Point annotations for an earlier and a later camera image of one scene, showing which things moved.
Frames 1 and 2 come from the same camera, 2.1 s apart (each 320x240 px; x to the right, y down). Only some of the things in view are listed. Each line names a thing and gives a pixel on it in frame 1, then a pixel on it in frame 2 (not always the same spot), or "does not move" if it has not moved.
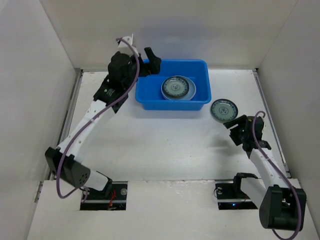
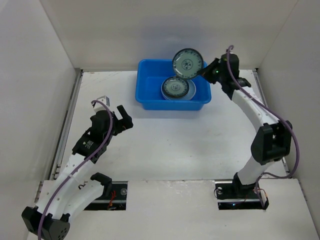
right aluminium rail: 260,85 does not move
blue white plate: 175,86 does not move
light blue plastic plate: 191,91 does not move
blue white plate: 224,110 to 187,62
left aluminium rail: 65,127 does not move
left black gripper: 152,67 to 126,122
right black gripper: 235,130 to 212,70
